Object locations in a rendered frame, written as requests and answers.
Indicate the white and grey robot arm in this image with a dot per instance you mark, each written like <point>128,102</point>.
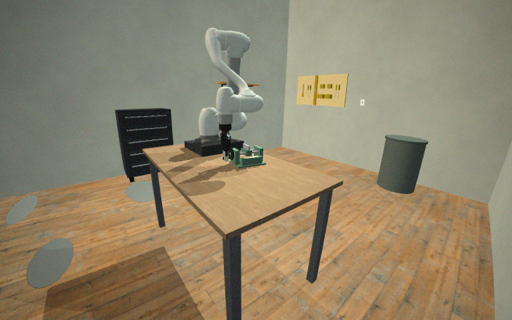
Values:
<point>234,44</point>

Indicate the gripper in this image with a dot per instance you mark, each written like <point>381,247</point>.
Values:
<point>225,138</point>

